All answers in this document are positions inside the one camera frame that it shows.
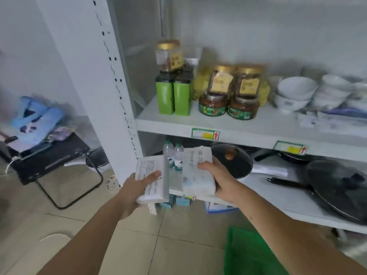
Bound person's left hand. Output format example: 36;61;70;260
118;170;162;220

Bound person's right hand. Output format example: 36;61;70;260
197;156;253;205

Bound white tissue pack grey print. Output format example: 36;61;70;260
134;155;170;205

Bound white tissue pack blue print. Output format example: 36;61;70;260
182;146;217;197

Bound person's right forearm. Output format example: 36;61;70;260
233;183;367;275

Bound person's left forearm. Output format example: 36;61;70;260
37;189;140;275

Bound black pot lid wooden knob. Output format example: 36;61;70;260
211;143;253;180

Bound clear water bottle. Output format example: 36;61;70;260
173;143;184;171
163;140;175;169

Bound green shelf label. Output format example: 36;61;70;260
273;140;308;156
191;128;220;141

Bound blue small box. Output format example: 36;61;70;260
175;195;192;207

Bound white power plug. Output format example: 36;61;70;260
106;175;121;193

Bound white blue cardboard box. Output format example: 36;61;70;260
205;201;239;214

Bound white metal shelf rack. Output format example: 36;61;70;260
34;0;367;235

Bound green-label glass sauce jar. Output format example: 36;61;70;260
227;95;260;121
198;91;229;117

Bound black frying pan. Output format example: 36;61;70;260
254;150;311;165

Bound green tin box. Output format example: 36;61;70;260
155;71;175;115
173;70;193;116

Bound yellow packet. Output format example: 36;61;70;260
192;66;213;101

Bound gold-lid clear plastic jar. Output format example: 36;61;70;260
207;65;236;96
155;40;184;73
234;65;264;98

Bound green plastic bag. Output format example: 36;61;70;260
223;226;288;275

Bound black folding stool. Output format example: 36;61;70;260
0;133;104;210

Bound white ceramic bowl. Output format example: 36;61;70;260
277;76;318;101
274;93;311;113

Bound black wok with lid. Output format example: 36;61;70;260
267;160;367;225

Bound white patterned cloth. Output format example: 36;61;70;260
297;110;367;138

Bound stack of white bowls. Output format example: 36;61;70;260
310;74;356;111

